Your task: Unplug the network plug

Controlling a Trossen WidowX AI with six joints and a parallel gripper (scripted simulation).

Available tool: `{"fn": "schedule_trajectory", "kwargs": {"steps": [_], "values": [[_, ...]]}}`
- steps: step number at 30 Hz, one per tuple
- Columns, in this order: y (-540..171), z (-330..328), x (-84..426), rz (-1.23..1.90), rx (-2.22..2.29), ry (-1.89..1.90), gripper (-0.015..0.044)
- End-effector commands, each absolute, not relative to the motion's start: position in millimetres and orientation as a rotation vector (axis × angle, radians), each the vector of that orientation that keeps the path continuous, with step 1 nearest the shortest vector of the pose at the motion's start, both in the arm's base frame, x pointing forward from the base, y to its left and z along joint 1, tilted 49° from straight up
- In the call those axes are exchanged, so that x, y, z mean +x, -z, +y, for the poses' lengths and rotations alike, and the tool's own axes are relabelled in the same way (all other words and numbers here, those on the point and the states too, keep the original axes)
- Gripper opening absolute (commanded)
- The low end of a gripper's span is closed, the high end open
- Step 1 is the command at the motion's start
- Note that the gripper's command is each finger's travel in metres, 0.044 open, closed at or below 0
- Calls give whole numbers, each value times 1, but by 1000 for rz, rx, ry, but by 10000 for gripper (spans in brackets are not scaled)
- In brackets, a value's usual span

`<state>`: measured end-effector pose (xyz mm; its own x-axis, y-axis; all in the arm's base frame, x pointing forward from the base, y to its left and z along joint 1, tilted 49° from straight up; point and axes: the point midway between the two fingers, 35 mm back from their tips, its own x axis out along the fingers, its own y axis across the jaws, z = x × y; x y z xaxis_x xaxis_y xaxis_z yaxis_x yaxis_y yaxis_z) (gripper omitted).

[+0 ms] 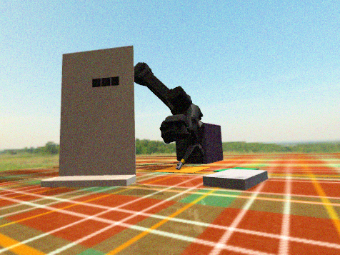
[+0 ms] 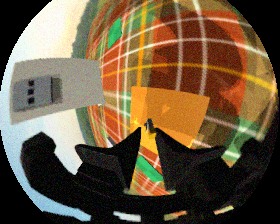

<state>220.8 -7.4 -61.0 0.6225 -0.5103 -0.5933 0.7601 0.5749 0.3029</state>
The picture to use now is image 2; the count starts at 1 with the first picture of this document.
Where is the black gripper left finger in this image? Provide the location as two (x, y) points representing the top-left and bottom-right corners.
(74, 127), (141, 192)

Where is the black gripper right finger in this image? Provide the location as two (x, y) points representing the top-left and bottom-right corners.
(155, 127), (226, 192)

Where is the orange flat square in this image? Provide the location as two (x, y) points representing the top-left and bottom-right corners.
(130, 86), (210, 154)

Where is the grey panel with sockets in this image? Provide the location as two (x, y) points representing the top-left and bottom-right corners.
(9, 57), (106, 124)

